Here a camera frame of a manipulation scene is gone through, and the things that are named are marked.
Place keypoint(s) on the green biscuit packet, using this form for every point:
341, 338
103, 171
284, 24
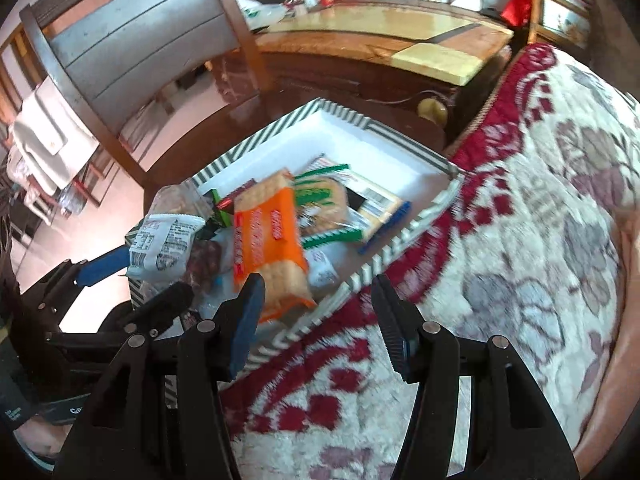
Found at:
320, 205

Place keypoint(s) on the person's left hand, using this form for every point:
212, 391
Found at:
40, 437

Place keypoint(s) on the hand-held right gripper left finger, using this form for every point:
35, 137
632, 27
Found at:
247, 330

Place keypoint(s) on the green white striped box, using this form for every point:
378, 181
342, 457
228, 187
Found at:
350, 140

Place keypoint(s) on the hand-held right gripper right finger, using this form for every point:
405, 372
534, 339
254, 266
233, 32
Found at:
392, 330

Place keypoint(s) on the wooden table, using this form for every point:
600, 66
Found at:
375, 25

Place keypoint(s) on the white plastic bag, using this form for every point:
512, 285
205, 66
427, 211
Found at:
265, 10

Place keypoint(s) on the peach blanket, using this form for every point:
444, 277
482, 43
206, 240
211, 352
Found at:
610, 385

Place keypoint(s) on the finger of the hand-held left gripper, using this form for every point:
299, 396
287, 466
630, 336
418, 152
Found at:
105, 265
165, 305

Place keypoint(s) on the white pink snack packet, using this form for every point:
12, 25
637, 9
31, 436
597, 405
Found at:
160, 245

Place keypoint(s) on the small white packet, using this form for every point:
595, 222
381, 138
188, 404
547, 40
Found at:
321, 266

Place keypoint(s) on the white cloth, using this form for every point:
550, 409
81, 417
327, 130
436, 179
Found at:
50, 130

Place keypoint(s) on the long biscuit pack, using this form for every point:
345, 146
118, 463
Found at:
380, 207

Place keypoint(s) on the red snack packet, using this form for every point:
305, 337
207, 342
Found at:
225, 204

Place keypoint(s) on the red cloth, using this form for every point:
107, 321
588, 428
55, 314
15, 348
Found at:
517, 7

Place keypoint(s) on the orange cracker pack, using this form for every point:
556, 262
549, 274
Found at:
265, 240

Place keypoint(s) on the clear bag of nuts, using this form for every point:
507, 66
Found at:
175, 200

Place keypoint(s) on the floral fleece blanket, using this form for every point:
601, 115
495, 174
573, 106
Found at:
500, 210

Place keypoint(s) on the wooden chair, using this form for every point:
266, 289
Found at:
140, 25

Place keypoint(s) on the clear bag of red dates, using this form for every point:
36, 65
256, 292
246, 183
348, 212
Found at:
205, 260

